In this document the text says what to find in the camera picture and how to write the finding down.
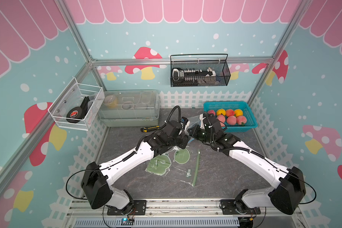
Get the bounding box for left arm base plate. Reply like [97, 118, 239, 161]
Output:
[107, 200, 147, 216]

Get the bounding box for clear blue zip-top bag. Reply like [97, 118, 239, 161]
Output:
[185, 114, 205, 134]

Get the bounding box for black tape roll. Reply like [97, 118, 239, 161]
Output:
[66, 97, 90, 124]

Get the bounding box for small green circuit board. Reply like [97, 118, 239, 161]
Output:
[120, 218, 135, 226]

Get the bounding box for white black items in basket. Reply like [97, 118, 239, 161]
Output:
[171, 67, 217, 86]

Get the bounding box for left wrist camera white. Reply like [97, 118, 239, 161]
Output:
[180, 117, 189, 130]

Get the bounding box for large pink peach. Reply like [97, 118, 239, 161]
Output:
[226, 116, 237, 125]

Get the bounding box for translucent green storage box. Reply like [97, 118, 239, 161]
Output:
[98, 90, 160, 127]

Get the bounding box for teal plastic basket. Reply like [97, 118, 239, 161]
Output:
[203, 101, 258, 133]

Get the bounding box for red orange peach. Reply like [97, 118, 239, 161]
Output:
[225, 109, 235, 117]

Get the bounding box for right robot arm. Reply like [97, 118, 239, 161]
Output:
[185, 113, 308, 215]

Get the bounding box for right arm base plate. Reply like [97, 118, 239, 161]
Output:
[219, 199, 261, 217]

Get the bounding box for yellow peach left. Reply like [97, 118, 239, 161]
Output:
[216, 109, 226, 116]

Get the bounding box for yellow peach right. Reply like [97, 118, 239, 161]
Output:
[234, 109, 243, 117]

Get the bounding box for yellow peach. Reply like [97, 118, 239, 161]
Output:
[234, 109, 243, 117]
[216, 109, 226, 116]

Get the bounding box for yellow black utility knife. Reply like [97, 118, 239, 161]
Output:
[140, 125, 160, 133]

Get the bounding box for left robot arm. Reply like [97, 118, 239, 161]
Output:
[80, 105, 189, 214]

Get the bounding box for clear acrylic wall bin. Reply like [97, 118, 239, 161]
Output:
[48, 78, 105, 131]

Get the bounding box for green zipper bag with coasters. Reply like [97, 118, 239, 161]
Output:
[145, 146, 200, 187]

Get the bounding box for black wire mesh basket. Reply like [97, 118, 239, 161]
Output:
[170, 54, 231, 87]

